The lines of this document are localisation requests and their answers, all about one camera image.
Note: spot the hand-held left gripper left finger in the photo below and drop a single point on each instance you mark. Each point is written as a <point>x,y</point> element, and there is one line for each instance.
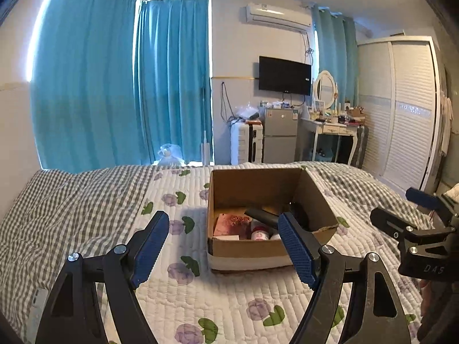
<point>149,254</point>

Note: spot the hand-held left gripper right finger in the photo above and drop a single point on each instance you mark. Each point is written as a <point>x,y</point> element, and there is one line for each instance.
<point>297,254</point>

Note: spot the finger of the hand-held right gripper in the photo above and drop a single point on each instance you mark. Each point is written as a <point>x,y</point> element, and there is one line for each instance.
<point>421,196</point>
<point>389,222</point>

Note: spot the white hair dryer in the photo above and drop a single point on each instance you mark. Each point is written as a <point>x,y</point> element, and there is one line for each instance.
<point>275,237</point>

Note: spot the white bottle with red cap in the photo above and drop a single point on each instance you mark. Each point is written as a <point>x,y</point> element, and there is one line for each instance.
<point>260,234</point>

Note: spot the brown cardboard box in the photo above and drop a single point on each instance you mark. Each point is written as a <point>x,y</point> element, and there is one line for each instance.
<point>247,251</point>

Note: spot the black remote control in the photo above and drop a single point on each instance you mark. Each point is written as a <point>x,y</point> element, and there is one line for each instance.
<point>261,216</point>

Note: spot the pink embossed case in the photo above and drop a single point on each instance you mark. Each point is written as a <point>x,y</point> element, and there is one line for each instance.
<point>229,225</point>

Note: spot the person's right hand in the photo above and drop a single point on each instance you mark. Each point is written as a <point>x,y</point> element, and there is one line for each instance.
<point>425,295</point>

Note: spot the white quilted cloth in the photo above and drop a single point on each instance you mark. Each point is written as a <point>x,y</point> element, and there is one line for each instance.
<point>452,190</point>

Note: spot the hanging white clothes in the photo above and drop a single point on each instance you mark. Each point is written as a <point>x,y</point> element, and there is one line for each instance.
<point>445,125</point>

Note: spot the grey suitcase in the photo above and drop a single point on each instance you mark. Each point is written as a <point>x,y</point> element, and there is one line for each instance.
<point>360,147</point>

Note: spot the white slatted wardrobe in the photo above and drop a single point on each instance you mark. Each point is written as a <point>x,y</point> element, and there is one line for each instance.
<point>401,114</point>

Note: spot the clear plastic bag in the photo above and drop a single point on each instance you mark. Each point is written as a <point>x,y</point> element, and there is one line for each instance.
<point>170,156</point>

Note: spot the white dressing table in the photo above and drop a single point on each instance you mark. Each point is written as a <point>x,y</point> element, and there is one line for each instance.
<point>331,129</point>

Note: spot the white mop stick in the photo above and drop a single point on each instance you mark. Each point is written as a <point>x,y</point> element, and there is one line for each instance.
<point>205,150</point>

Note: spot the silver small fridge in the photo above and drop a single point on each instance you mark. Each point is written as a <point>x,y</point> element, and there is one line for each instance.
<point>280,132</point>

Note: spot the white suitcase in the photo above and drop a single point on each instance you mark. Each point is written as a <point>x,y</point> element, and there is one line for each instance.
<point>239,143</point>

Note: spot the white oval mirror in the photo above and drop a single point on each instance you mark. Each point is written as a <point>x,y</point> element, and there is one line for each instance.
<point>325,87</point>

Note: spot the crumpled white plastic bag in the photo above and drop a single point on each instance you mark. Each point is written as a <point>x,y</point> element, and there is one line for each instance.
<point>247,113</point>

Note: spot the narrow blue curtain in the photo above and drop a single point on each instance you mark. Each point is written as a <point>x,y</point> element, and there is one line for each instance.
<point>335,50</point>

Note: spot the wide blue curtain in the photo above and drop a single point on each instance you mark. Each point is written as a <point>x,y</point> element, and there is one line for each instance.
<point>86,79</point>

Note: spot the white air conditioner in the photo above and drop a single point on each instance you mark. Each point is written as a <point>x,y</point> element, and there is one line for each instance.
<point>278,15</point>

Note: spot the black wall television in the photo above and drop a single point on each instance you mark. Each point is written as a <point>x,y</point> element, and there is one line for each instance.
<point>285,75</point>

